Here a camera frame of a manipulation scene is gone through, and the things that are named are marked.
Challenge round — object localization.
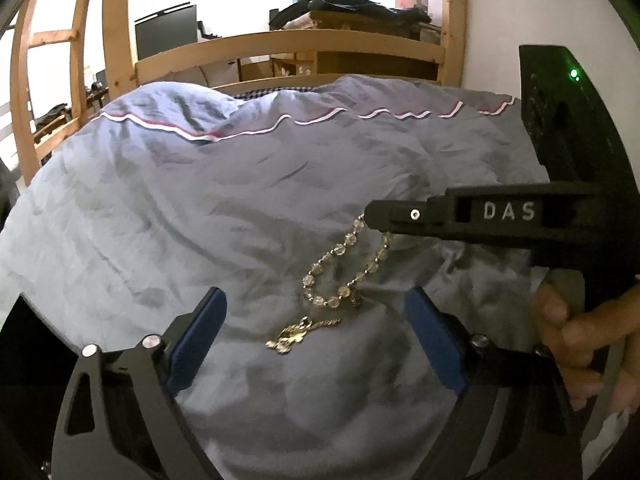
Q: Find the wooden bed frame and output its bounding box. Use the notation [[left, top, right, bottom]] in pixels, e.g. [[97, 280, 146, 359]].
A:
[[102, 0, 468, 98]]

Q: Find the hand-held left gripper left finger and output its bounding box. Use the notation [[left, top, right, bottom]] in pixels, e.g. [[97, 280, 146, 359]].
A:
[[52, 286, 228, 480]]

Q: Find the black computer monitor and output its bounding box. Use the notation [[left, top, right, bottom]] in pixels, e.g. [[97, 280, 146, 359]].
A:
[[135, 4, 197, 61]]

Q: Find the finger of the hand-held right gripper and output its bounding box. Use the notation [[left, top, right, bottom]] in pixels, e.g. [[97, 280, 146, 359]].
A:
[[365, 194, 453, 237]]

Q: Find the person's right hand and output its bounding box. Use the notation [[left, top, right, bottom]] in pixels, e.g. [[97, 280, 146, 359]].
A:
[[530, 282, 640, 413]]

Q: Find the gold chain necklace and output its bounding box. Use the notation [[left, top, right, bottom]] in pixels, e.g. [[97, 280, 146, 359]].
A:
[[265, 316, 343, 356]]

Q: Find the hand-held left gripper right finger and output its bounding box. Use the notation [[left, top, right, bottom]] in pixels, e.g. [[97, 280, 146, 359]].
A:
[[404, 287, 583, 480]]

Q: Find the checkered bed sheet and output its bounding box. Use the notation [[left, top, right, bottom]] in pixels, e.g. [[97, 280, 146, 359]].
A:
[[235, 86, 321, 98]]

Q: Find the wooden dresser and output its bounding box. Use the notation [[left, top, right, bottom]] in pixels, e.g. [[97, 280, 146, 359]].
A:
[[272, 10, 441, 81]]

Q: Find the grey duvet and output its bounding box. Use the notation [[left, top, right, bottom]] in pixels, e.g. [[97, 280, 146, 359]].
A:
[[0, 74, 551, 480]]

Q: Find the clear crystal bead bracelet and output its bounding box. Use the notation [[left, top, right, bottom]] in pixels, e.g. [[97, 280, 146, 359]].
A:
[[301, 212, 396, 310]]

